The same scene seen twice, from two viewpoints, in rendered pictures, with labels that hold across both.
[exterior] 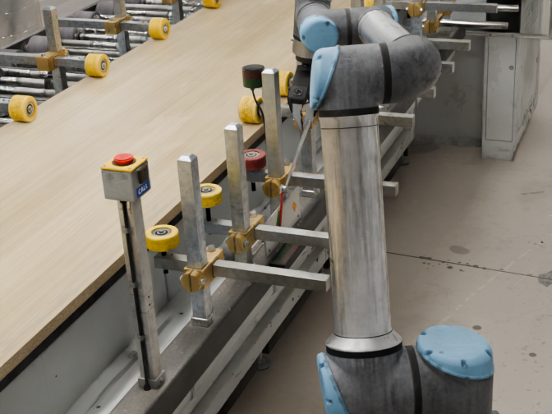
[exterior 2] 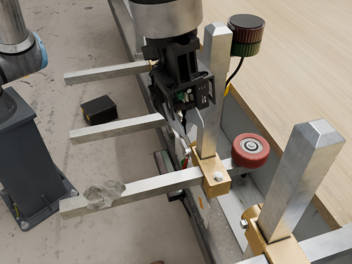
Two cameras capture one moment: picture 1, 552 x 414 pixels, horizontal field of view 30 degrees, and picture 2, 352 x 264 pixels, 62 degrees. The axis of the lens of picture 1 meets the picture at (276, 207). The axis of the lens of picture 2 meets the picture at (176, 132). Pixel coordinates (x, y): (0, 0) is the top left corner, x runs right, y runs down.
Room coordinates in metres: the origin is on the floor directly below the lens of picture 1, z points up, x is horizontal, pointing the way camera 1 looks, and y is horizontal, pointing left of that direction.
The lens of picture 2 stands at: (2.86, -0.34, 1.37)
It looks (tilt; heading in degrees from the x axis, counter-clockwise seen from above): 45 degrees down; 140
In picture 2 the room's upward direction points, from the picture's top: straight up
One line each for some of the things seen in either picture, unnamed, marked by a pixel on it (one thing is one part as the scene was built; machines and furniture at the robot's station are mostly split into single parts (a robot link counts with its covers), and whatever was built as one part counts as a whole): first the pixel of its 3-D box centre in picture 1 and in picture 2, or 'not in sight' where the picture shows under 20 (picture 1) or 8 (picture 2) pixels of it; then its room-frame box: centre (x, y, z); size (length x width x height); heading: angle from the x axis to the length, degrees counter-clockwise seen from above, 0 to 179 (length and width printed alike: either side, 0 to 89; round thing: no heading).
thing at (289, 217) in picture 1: (282, 220); (189, 176); (2.53, -0.02, 0.75); 0.26 x 0.01 x 0.10; 157
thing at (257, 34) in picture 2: (253, 71); (245, 28); (2.59, 0.04, 1.16); 0.06 x 0.06 x 0.02
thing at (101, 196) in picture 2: not in sight; (103, 191); (2.51, -0.24, 0.87); 0.09 x 0.07 x 0.02; 67
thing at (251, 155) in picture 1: (252, 171); (247, 160); (2.64, 0.06, 0.85); 0.08 x 0.08 x 0.11
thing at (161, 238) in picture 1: (163, 251); not in sight; (2.19, 0.27, 0.85); 0.08 x 0.08 x 0.11
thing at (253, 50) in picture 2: (254, 80); (242, 42); (2.59, 0.04, 1.14); 0.06 x 0.06 x 0.02
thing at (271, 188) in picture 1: (278, 180); (209, 166); (2.59, -0.01, 0.85); 0.14 x 0.06 x 0.05; 157
